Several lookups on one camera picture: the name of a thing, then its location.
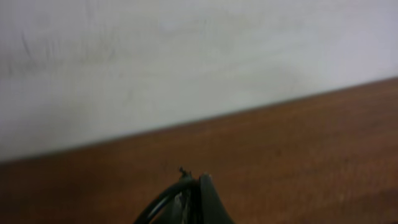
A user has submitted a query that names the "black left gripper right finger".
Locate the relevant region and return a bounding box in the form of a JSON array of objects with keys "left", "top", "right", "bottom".
[{"left": 200, "top": 174, "right": 234, "bottom": 224}]

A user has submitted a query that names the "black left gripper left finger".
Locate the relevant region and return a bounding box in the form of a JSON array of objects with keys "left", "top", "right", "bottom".
[{"left": 152, "top": 167, "right": 200, "bottom": 224}]

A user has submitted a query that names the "thick black USB cable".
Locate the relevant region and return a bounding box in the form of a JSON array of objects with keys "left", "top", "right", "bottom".
[{"left": 133, "top": 179, "right": 200, "bottom": 224}]

